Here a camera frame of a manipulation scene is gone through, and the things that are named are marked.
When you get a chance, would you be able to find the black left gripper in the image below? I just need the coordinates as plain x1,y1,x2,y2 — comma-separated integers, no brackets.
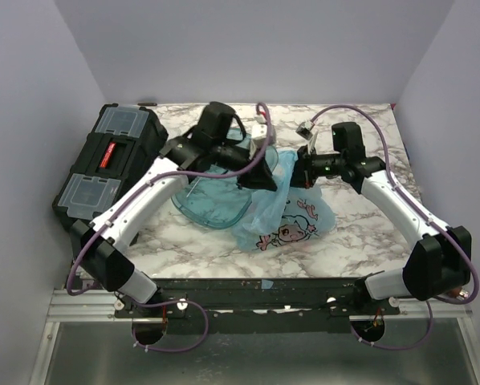
209,137,277,190

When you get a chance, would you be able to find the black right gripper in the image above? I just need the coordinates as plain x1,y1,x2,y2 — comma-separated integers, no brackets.
280,144,346,188

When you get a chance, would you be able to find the light blue plastic bag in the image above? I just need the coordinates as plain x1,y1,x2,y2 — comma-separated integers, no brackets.
232,150,336,252

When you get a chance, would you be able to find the teal transparent plastic tray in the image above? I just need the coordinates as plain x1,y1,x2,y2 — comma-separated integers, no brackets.
171,128,279,229

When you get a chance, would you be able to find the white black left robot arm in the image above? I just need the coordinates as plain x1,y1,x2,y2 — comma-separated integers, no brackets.
66,102,277,317

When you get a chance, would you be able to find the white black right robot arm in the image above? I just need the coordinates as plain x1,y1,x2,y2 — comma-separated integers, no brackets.
291,122,471,314

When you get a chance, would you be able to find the black plastic toolbox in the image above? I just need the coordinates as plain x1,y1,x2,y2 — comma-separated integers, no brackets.
51,103,169,231

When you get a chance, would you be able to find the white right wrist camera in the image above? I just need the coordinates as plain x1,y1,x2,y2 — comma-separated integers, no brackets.
295,120,318,154

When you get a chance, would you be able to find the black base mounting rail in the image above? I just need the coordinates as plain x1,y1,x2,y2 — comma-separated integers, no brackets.
112,278,405,334

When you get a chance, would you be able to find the aluminium extrusion rail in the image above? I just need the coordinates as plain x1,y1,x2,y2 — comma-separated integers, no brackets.
47,290,116,322

